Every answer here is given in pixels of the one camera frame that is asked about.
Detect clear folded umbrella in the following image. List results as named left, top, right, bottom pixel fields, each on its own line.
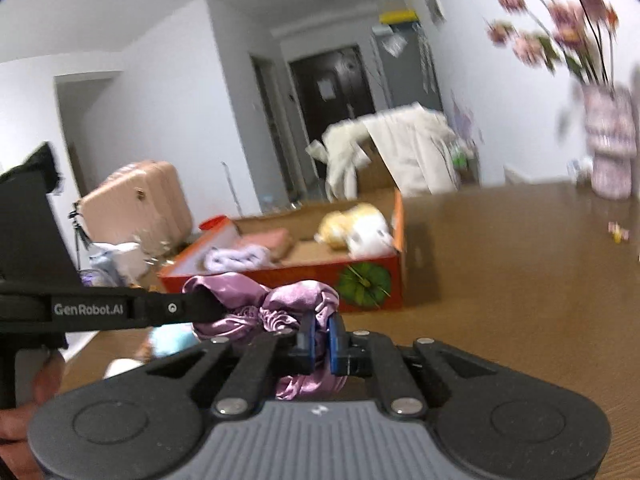
left=417, top=30, right=436, bottom=93

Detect grey refrigerator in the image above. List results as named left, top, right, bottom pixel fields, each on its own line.
left=371, top=19, right=443, bottom=111

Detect black knit hat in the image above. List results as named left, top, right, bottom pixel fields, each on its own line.
left=22, top=142, right=60, bottom=193

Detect person's left hand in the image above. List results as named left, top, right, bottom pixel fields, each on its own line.
left=0, top=354, right=67, bottom=480

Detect pink layered sponge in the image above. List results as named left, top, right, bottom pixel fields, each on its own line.
left=235, top=228, right=296, bottom=261

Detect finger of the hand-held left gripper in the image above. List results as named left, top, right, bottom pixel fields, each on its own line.
left=145, top=285, right=223, bottom=325

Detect pink ribbed suitcase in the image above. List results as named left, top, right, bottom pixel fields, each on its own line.
left=79, top=160, right=193, bottom=251

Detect red cardboard box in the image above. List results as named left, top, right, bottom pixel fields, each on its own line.
left=157, top=189, right=407, bottom=313

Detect pink textured vase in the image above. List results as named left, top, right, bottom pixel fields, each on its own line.
left=580, top=82, right=638, bottom=200

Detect beige jacket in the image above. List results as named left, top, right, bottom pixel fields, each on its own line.
left=306, top=102, right=461, bottom=198

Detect purple satin scrunchie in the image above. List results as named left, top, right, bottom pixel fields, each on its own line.
left=181, top=271, right=351, bottom=401

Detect blue fluffy plush toy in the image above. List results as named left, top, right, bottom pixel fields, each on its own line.
left=147, top=324, right=201, bottom=358

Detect yellow plush toy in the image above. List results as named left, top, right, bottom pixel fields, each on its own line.
left=315, top=203, right=391, bottom=250

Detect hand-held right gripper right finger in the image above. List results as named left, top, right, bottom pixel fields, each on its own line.
left=326, top=312, right=506, bottom=417

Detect purple dried flowers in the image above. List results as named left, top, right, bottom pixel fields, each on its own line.
left=450, top=90, right=483, bottom=146

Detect lavender fuzzy headband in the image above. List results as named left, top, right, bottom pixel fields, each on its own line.
left=202, top=244, right=273, bottom=273

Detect brown cardboard box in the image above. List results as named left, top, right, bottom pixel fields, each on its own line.
left=356, top=140, right=396, bottom=193

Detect interior door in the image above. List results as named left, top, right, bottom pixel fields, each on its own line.
left=250, top=54, right=296, bottom=196

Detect black paper bag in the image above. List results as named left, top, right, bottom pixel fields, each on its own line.
left=0, top=142, right=86, bottom=288

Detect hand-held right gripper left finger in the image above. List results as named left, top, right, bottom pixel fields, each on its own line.
left=145, top=315, right=321, bottom=418

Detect dark entrance door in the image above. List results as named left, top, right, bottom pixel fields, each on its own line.
left=287, top=44, right=377, bottom=136

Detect dried pink roses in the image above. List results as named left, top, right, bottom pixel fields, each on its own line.
left=485, top=0, right=621, bottom=86

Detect yellow box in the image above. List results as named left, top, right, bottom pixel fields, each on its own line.
left=378, top=8, right=417, bottom=24

